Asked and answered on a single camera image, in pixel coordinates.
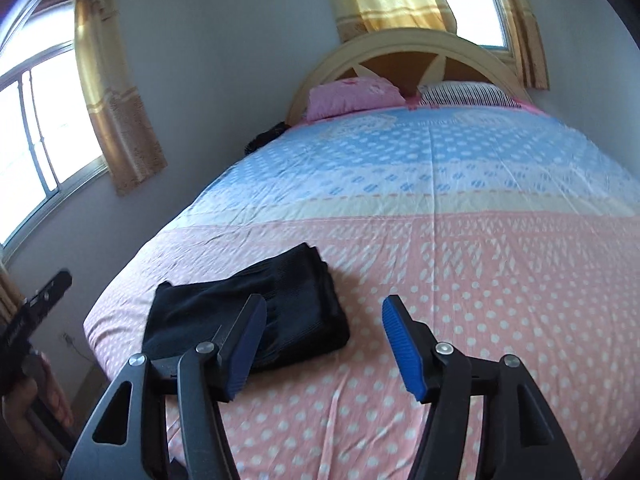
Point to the barred window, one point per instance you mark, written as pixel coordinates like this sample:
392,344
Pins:
40,135

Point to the dark cloth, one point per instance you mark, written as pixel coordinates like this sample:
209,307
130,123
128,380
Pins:
265,137

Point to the cream wooden headboard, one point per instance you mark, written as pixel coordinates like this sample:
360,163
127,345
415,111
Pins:
400,40

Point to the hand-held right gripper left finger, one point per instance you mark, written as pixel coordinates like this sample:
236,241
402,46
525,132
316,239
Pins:
247,350

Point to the bed with dotted sheet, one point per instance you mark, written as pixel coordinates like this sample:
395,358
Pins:
450,240

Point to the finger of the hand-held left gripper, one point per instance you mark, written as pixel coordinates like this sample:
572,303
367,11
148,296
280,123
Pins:
50,290

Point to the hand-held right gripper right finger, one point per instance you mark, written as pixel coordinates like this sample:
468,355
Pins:
402,350

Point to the striped pillow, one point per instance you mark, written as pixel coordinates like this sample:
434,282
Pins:
465,92

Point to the person's left hand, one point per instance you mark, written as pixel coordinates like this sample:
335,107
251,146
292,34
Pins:
17,420

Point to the pink pillow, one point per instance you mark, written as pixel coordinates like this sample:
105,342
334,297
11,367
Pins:
350,95

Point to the yellow curtain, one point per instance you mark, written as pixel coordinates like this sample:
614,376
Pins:
380,0
6,295
115,110
525,35

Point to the black pants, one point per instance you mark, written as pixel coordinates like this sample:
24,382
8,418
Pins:
300,300

